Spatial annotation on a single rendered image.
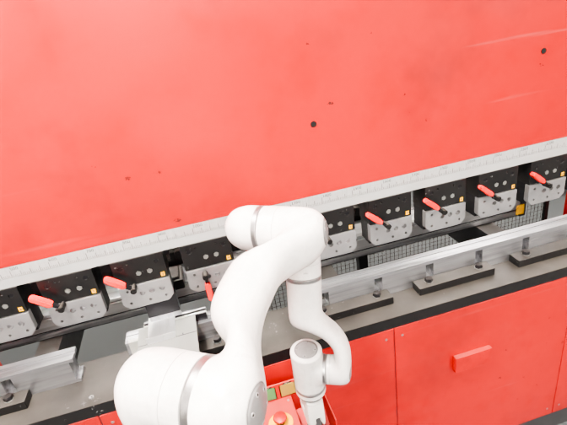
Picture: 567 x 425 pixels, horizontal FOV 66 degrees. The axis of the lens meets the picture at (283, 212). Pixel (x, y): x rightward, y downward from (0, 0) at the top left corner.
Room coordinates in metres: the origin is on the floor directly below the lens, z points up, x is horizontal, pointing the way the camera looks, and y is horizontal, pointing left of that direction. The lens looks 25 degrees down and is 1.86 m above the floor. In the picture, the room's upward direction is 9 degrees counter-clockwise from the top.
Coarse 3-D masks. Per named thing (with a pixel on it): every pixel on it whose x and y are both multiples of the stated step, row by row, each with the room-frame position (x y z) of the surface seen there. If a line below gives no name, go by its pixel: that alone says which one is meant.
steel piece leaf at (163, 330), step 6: (174, 318) 1.15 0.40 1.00; (150, 324) 1.14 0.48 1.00; (156, 324) 1.14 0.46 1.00; (162, 324) 1.13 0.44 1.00; (168, 324) 1.13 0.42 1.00; (174, 324) 1.12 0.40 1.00; (150, 330) 1.11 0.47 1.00; (156, 330) 1.11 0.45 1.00; (162, 330) 1.10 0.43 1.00; (168, 330) 1.10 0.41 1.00; (174, 330) 1.09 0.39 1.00; (150, 336) 1.08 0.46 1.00; (156, 336) 1.05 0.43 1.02; (162, 336) 1.05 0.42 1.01; (168, 336) 1.06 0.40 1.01; (174, 336) 1.06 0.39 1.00; (150, 342) 1.05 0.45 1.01
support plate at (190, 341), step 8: (176, 320) 1.14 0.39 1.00; (184, 320) 1.13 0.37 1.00; (192, 320) 1.13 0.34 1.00; (144, 328) 1.13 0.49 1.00; (176, 328) 1.10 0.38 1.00; (184, 328) 1.10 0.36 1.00; (192, 328) 1.09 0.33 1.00; (144, 336) 1.08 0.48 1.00; (184, 336) 1.06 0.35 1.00; (192, 336) 1.05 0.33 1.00; (144, 344) 1.05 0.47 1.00; (152, 344) 1.04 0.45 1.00; (160, 344) 1.04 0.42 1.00; (168, 344) 1.03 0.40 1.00; (176, 344) 1.03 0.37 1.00; (184, 344) 1.02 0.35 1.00; (192, 344) 1.02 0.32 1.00
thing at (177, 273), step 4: (172, 268) 1.41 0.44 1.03; (176, 268) 1.41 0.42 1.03; (180, 268) 1.42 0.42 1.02; (172, 272) 1.38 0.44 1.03; (176, 272) 1.38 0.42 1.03; (180, 272) 1.39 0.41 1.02; (172, 276) 1.36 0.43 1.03; (176, 276) 1.35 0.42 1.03; (180, 276) 1.37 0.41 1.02; (172, 280) 1.35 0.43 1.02; (176, 280) 1.34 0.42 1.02; (180, 280) 1.34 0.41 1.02; (184, 280) 1.38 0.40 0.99; (176, 284) 1.34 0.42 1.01; (180, 284) 1.34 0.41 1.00; (184, 284) 1.35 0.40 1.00; (176, 288) 1.34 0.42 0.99; (180, 288) 1.34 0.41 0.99
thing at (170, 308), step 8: (176, 296) 1.16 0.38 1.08; (152, 304) 1.14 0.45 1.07; (160, 304) 1.15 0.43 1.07; (168, 304) 1.15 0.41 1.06; (176, 304) 1.16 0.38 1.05; (152, 312) 1.14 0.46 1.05; (160, 312) 1.15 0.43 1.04; (168, 312) 1.15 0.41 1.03; (176, 312) 1.16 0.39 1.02; (152, 320) 1.15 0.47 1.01
